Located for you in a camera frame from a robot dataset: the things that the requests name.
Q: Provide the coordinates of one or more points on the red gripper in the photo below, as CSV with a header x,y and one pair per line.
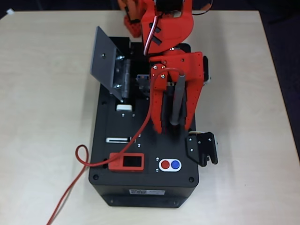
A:
x,y
187,66

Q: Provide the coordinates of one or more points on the grey test probe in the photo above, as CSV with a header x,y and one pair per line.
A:
x,y
177,105

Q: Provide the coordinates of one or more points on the grey metal lid panel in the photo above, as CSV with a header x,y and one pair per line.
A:
x,y
100,68

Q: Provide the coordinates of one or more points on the red robot arm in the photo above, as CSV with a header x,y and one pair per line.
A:
x,y
178,28

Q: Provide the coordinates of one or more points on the small blue electronic module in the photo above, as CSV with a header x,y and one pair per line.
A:
x,y
142,78

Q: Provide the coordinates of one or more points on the white angle knob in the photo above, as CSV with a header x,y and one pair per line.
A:
x,y
124,107

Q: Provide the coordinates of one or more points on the black task box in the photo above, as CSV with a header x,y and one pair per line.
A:
x,y
150,150

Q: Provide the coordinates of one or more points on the white oval button panel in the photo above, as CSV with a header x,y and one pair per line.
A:
x,y
170,160

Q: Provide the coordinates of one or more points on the blue push button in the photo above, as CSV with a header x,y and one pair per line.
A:
x,y
175,164

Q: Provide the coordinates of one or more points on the red push button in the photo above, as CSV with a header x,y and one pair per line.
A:
x,y
166,164

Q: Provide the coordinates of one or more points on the white slot slider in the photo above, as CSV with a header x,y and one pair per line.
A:
x,y
114,140

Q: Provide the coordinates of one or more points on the red display module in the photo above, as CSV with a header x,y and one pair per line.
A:
x,y
132,161

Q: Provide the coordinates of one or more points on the white label sticker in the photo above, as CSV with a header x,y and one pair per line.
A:
x,y
146,192

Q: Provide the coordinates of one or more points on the small white connector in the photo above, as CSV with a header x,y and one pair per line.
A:
x,y
10,12

